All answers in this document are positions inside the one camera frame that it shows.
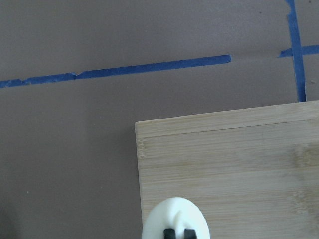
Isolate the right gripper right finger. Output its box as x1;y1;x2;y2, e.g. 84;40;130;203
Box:
184;229;196;239

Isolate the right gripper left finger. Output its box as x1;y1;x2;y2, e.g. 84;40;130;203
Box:
163;229;176;239

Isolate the white steamed bun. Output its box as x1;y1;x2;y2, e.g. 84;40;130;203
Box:
141;197;210;239

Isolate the bamboo cutting board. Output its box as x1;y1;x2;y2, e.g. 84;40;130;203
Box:
135;101;319;239

